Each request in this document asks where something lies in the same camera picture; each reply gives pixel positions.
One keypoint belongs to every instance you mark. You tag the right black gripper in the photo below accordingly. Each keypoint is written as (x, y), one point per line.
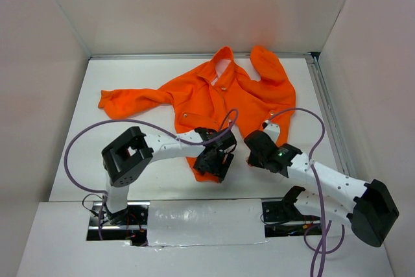
(253, 161)

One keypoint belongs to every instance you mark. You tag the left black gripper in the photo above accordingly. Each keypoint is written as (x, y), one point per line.
(201, 166)

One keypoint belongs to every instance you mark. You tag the orange zip-up jacket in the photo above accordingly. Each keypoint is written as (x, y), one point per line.
(203, 96)

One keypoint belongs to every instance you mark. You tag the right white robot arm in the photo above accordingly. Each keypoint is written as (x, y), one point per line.
(367, 208)

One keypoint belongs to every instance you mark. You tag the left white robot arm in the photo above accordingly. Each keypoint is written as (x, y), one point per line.
(125, 158)

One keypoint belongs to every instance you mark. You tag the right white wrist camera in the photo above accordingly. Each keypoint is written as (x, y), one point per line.
(272, 130)

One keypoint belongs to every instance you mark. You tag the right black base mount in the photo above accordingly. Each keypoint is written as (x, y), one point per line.
(282, 219)

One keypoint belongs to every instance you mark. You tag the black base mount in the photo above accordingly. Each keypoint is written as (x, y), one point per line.
(282, 219)
(128, 225)

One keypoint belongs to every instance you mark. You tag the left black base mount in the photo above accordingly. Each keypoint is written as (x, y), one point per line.
(128, 225)

